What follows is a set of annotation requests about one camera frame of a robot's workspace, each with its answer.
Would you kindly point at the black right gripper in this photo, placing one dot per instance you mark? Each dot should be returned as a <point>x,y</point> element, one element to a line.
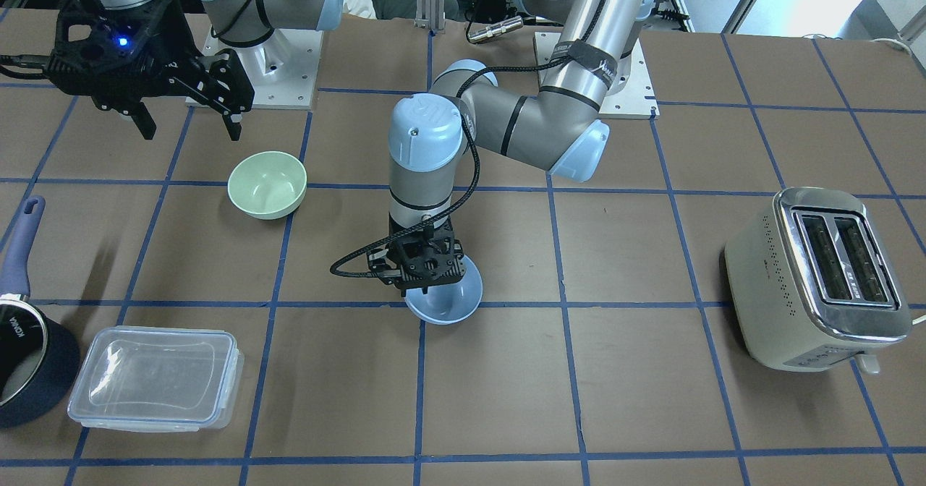
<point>176,50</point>

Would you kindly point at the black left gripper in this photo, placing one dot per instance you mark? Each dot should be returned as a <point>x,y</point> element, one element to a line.
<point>378,261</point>

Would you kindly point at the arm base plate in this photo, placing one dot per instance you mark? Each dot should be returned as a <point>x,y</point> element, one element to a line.
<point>283,69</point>
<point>633,97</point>

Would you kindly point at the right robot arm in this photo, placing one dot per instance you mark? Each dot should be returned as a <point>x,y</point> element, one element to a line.
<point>247,23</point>

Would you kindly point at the blue bowl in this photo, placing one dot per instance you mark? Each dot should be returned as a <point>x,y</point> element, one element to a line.
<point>450,303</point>

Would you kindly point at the green bowl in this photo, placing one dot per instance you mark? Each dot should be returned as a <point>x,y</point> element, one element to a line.
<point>268,185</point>

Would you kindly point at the dark blue saucepan with lid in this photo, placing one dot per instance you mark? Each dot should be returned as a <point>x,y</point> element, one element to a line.
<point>39,357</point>

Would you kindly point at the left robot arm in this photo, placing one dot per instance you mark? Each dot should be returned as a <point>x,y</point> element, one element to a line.
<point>434,136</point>

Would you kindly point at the cream silver toaster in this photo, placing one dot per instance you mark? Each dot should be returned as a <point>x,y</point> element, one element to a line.
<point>812,284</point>

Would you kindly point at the clear plastic food container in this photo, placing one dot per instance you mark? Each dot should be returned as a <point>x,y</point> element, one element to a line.
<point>147,379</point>

